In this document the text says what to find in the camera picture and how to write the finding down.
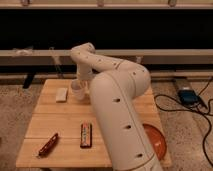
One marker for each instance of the blue power adapter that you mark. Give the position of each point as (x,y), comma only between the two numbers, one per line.
(187,96)

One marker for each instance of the orange ceramic bowl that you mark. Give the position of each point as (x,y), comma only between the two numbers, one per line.
(157,140)

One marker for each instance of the wooden table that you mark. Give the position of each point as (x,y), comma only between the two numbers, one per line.
(50,117)

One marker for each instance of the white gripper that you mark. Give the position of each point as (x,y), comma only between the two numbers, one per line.
(84,73)

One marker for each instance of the red chocolate bar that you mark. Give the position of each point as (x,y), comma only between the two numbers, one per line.
(86,135)

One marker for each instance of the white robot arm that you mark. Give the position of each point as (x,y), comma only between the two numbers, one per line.
(113,84)

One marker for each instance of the white soap bar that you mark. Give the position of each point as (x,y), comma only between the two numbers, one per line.
(61,94)

